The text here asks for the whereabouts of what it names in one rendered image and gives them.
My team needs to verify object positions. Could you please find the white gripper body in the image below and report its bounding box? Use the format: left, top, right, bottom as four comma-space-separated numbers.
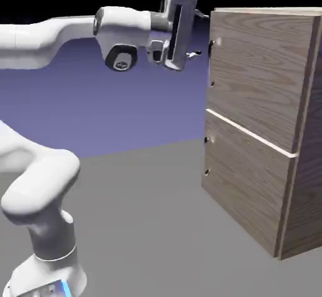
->
164, 0, 199, 72

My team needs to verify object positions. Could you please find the large wood cabinet door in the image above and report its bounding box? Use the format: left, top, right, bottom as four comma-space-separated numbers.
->
205, 9, 316, 154

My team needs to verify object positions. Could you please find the small wood cabinet door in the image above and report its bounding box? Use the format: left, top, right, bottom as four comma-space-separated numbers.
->
201, 108, 299, 259

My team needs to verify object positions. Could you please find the light wood cabinet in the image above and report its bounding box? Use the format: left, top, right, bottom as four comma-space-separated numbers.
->
201, 6, 322, 262

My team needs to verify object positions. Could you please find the long dark door handle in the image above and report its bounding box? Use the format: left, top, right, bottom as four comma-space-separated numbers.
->
208, 38, 216, 88

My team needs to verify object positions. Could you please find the short dark door handle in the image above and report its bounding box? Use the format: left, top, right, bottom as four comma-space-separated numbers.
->
203, 135, 211, 176

